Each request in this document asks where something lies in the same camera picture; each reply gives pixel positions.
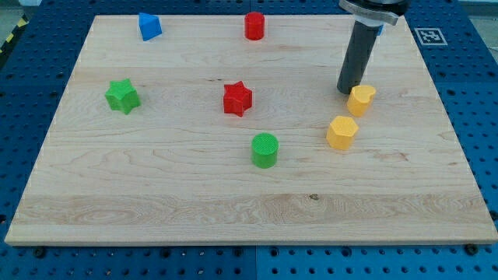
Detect yellow heart block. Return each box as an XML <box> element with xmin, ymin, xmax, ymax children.
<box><xmin>346</xmin><ymin>85</ymin><xmax>377</xmax><ymax>117</ymax></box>

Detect fiducial marker tag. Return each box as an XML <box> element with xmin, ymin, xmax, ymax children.
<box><xmin>415</xmin><ymin>27</ymin><xmax>447</xmax><ymax>46</ymax></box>

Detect black bolt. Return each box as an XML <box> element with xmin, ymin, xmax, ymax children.
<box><xmin>33</xmin><ymin>247</ymin><xmax>46</xmax><ymax>259</ymax></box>
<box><xmin>464</xmin><ymin>243</ymin><xmax>479</xmax><ymax>256</ymax></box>

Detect wooden board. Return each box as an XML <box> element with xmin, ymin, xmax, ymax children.
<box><xmin>5</xmin><ymin>16</ymin><xmax>497</xmax><ymax>247</ymax></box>

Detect yellow hexagon block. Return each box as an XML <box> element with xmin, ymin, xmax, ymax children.
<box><xmin>326</xmin><ymin>116</ymin><xmax>359</xmax><ymax>150</ymax></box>

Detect black bolt right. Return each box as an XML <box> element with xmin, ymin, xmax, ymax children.
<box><xmin>464</xmin><ymin>243</ymin><xmax>479</xmax><ymax>256</ymax></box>

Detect green cylinder block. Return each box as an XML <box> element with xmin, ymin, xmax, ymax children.
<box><xmin>251</xmin><ymin>132</ymin><xmax>279</xmax><ymax>169</ymax></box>

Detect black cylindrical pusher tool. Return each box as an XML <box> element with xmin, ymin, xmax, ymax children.
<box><xmin>337</xmin><ymin>21</ymin><xmax>381</xmax><ymax>94</ymax></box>

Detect blue triangular block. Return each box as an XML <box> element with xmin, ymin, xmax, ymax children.
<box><xmin>139</xmin><ymin>12</ymin><xmax>163</xmax><ymax>41</ymax></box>

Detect red cylinder block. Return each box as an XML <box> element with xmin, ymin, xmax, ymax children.
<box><xmin>244</xmin><ymin>12</ymin><xmax>265</xmax><ymax>40</ymax></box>

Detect green star block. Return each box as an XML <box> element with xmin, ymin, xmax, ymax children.
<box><xmin>105</xmin><ymin>79</ymin><xmax>141</xmax><ymax>114</ymax></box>

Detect red star block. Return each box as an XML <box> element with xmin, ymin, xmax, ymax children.
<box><xmin>223</xmin><ymin>81</ymin><xmax>253</xmax><ymax>117</ymax></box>

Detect black bolt left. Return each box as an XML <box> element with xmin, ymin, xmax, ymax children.
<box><xmin>33</xmin><ymin>247</ymin><xmax>46</xmax><ymax>259</ymax></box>

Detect blue block behind tool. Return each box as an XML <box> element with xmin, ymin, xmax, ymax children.
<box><xmin>377</xmin><ymin>25</ymin><xmax>384</xmax><ymax>37</ymax></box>

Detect robot arm flange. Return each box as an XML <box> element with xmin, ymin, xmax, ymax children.
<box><xmin>338</xmin><ymin>0</ymin><xmax>412</xmax><ymax>26</ymax></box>

